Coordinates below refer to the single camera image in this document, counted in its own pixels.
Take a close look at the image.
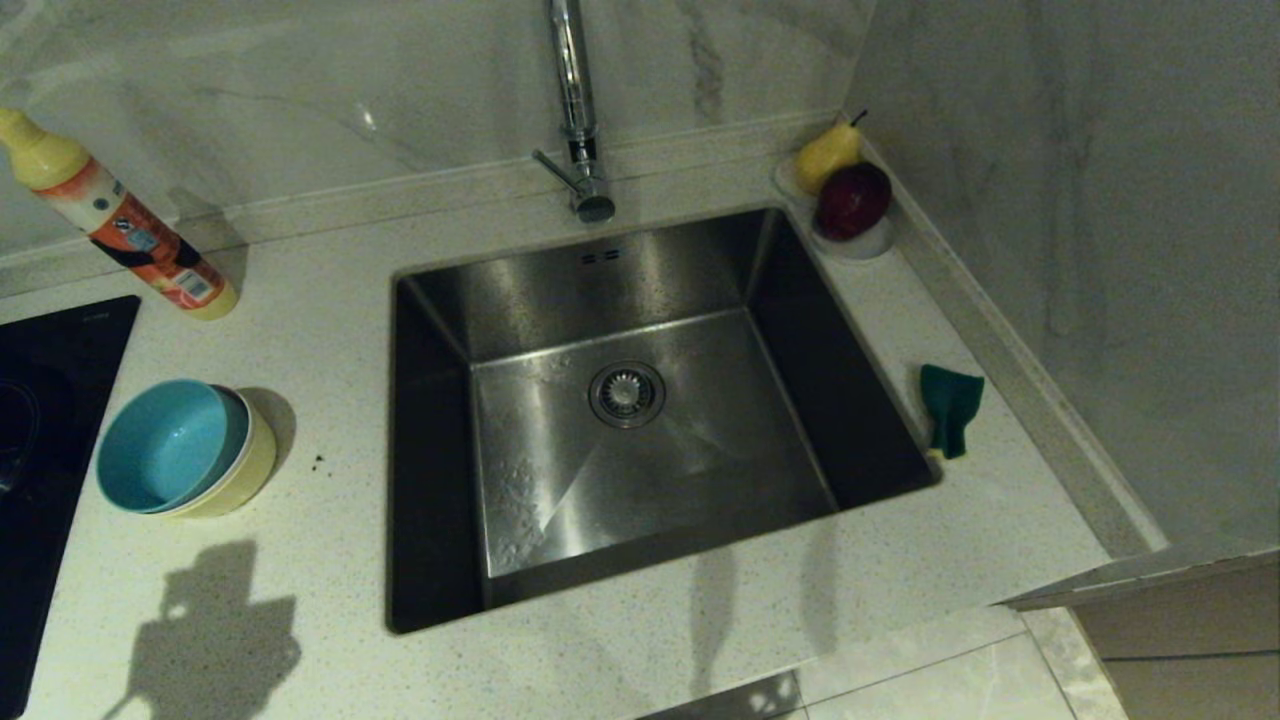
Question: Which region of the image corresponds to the chrome faucet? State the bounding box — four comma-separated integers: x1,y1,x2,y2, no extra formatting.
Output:
530,0,617,224

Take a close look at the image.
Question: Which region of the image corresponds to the green and yellow sponge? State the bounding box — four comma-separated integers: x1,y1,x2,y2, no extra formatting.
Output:
919,364,987,461

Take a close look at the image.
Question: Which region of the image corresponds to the yellow plastic bowl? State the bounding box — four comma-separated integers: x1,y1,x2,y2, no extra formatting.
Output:
180,390,279,519

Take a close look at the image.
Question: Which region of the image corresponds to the pink plastic bowl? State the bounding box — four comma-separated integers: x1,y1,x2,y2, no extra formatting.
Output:
160,385,263,518

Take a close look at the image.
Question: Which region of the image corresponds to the blue plastic bowl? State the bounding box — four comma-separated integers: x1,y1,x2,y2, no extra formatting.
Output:
96,379,251,515

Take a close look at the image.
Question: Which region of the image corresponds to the orange label dish soap bottle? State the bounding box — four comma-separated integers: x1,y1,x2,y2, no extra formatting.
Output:
0,107,240,321

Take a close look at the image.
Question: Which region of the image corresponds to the stainless steel sink basin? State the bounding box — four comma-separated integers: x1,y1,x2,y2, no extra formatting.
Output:
387,205,944,635

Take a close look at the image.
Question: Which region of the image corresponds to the round metal drain strainer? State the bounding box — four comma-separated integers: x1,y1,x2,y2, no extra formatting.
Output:
588,360,667,430

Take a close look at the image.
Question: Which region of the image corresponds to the small white dish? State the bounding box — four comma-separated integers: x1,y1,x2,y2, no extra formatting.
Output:
774,153,897,262

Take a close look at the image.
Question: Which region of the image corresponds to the dark red apple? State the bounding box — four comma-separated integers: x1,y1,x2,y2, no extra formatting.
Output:
818,161,894,242

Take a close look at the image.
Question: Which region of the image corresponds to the yellow pear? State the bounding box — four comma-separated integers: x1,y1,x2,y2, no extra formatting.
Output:
796,108,869,194

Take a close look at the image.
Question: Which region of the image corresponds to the black induction cooktop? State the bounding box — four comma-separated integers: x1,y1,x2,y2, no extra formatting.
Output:
0,295,142,720

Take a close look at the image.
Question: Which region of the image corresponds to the beige wooden cabinet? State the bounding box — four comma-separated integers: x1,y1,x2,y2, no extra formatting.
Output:
1000,548,1280,720

